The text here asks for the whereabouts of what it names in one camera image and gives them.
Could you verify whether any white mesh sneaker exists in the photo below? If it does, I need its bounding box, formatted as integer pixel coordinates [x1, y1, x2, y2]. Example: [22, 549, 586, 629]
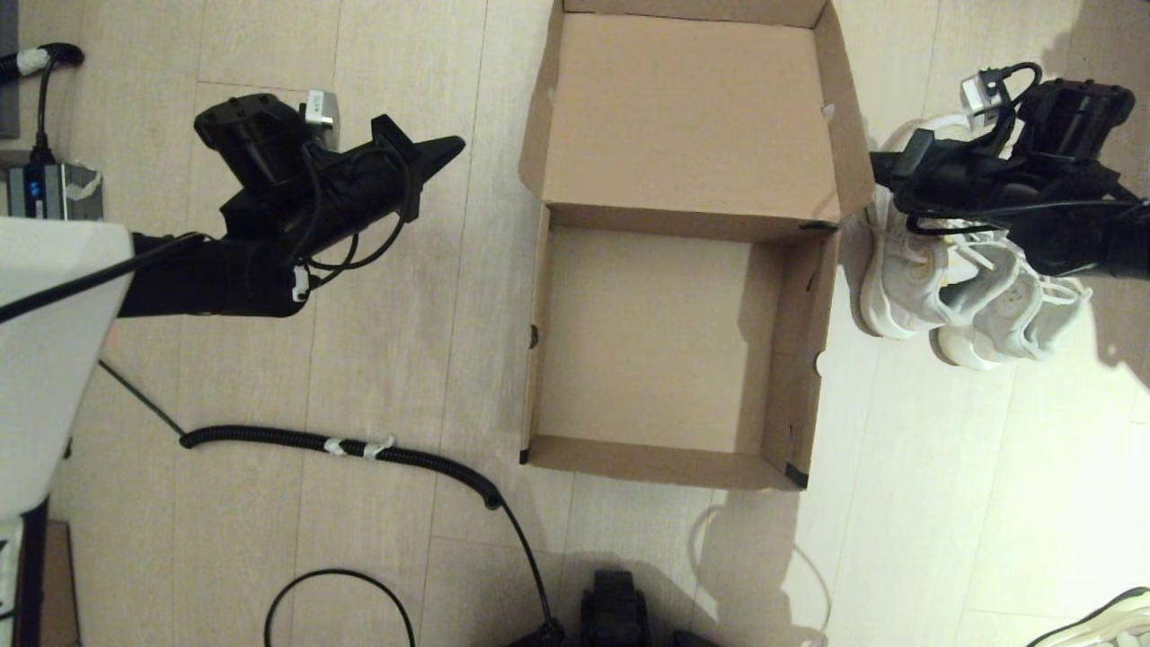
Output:
[934, 243, 1094, 371]
[858, 112, 1025, 340]

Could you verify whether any brown cardboard shoe box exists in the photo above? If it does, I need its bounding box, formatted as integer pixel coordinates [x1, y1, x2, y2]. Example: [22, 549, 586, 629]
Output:
[519, 0, 874, 491]

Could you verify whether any grey power supply unit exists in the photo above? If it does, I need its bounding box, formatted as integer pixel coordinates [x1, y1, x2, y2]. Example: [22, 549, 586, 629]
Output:
[7, 162, 104, 221]

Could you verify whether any dark grey panel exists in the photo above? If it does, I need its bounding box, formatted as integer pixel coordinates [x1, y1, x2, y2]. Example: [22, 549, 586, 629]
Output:
[0, 0, 21, 140]

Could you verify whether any white black-soled sneaker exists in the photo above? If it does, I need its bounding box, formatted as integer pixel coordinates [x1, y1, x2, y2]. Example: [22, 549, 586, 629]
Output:
[1024, 587, 1150, 647]

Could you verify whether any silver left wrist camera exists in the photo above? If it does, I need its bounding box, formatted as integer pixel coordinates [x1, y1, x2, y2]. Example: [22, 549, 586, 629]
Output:
[301, 88, 341, 127]

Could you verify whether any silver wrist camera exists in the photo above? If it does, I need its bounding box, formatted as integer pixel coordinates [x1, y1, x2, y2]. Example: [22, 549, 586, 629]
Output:
[960, 70, 1003, 113]
[301, 88, 341, 127]

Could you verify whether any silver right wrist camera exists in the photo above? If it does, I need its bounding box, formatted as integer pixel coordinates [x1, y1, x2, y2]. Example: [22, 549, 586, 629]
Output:
[960, 70, 1003, 113]

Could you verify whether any black corrugated cable conduit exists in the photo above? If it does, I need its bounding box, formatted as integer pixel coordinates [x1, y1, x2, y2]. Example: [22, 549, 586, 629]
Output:
[97, 359, 565, 643]

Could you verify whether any black power cable white tape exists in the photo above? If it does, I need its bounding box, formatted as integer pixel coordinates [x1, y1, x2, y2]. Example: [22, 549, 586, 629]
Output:
[0, 43, 88, 167]

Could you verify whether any thin black cable loop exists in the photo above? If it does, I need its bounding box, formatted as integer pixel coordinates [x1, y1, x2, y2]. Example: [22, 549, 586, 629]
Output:
[265, 569, 417, 647]

